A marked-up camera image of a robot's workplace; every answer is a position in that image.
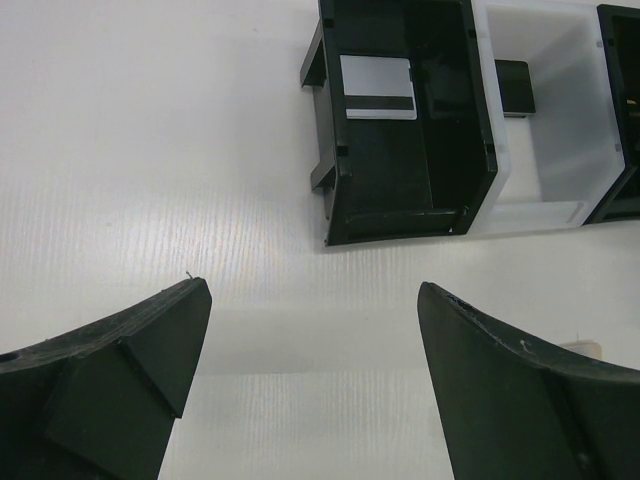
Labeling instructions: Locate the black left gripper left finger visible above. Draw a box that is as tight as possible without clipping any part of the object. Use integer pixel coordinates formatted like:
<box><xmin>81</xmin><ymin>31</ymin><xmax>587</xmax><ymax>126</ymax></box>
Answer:
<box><xmin>1</xmin><ymin>278</ymin><xmax>211</xmax><ymax>479</ymax></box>

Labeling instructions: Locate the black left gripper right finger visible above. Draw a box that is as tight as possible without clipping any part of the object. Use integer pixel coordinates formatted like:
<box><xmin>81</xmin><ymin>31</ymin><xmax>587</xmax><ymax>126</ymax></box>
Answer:
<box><xmin>417</xmin><ymin>282</ymin><xmax>639</xmax><ymax>479</ymax></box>

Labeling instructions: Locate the black card in tray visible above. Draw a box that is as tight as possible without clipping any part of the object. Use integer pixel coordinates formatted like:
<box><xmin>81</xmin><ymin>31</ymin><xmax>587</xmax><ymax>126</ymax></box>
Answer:
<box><xmin>495</xmin><ymin>60</ymin><xmax>536</xmax><ymax>118</ymax></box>

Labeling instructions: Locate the silver card in tray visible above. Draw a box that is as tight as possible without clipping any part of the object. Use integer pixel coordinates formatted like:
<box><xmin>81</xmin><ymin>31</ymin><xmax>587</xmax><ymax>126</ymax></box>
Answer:
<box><xmin>340</xmin><ymin>55</ymin><xmax>417</xmax><ymax>121</ymax></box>

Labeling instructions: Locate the white middle tray compartment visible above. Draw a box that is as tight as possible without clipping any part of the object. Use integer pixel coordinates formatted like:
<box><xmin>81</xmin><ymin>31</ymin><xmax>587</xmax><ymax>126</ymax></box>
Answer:
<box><xmin>469</xmin><ymin>1</ymin><xmax>624</xmax><ymax>236</ymax></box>

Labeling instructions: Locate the black left tray compartment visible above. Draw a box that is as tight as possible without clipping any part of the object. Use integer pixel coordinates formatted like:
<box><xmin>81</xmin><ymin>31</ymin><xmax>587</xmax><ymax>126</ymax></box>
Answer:
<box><xmin>300</xmin><ymin>1</ymin><xmax>498</xmax><ymax>246</ymax></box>

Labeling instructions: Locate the black tray compartment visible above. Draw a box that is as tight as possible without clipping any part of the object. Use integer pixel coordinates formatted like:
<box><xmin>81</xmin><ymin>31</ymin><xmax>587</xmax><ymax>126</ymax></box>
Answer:
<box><xmin>300</xmin><ymin>1</ymin><xmax>498</xmax><ymax>246</ymax></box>
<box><xmin>586</xmin><ymin>4</ymin><xmax>639</xmax><ymax>224</ymax></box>

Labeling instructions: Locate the black right tray compartment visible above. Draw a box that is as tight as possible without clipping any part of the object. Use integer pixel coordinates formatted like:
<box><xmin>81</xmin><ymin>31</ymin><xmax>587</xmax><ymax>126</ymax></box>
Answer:
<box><xmin>586</xmin><ymin>4</ymin><xmax>639</xmax><ymax>224</ymax></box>

